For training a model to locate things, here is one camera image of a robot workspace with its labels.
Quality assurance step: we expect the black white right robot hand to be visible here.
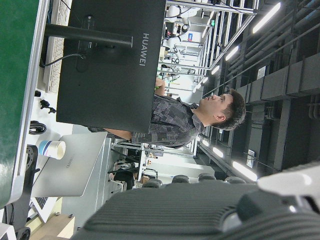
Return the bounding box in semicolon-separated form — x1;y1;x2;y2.
71;162;320;240

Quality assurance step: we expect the man in patterned shirt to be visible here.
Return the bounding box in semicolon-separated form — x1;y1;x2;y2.
87;77;247;150

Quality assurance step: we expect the silver laptop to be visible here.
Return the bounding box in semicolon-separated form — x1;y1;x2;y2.
31;131;109;199

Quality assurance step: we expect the blue white paper cup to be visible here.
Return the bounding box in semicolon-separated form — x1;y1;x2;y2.
38;139;67;160

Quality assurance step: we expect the black Huawei monitor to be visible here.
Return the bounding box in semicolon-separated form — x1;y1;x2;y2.
44;0;167;133

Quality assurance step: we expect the black machine part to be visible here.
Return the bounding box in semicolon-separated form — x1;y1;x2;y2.
4;144;41;233

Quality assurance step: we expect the black plug connector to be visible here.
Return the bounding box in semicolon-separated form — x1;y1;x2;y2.
39;98;57;114

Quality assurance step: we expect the aluminium rack structure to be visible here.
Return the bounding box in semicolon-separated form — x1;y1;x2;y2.
164;0;259;77

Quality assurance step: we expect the white keyboard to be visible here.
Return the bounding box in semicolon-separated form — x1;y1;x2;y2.
42;0;73;94

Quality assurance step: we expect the green conveyor belt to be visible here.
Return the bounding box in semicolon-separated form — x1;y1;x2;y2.
0;0;50;209

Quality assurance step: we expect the black cable coil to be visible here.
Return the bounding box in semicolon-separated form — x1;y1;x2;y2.
29;120;48;135

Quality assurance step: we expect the grey ventilation duct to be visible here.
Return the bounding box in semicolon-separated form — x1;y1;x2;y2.
234;53;320;106

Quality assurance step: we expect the black monitor cable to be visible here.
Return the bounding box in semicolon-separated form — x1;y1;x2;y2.
39;53;87;68

